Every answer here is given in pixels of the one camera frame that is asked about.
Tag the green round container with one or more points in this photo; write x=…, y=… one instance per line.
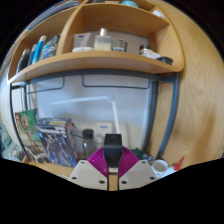
x=136, y=154

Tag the grey metal frame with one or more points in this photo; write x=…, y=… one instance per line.
x=171, y=113

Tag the black charger block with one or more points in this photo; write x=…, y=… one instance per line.
x=112, y=150

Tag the white wall socket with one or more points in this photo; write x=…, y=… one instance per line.
x=104, y=129

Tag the clear bottle with black cap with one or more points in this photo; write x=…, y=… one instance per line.
x=89, y=145

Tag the wooden shelf unit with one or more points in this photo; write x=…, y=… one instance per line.
x=100, y=63

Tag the green toy figure box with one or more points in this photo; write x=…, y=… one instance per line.
x=28, y=133

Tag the white bottle with red cap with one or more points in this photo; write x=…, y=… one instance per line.
x=178, y=163

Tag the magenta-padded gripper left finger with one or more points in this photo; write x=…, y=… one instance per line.
x=88, y=173

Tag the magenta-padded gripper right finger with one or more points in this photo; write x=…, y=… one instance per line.
x=136, y=171

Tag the white mug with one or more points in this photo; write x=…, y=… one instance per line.
x=160, y=166

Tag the white desk lamp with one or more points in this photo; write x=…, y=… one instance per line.
x=115, y=113

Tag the blue robot model box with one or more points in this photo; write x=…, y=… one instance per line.
x=56, y=143

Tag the bed with blue bedding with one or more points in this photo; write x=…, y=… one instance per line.
x=8, y=143

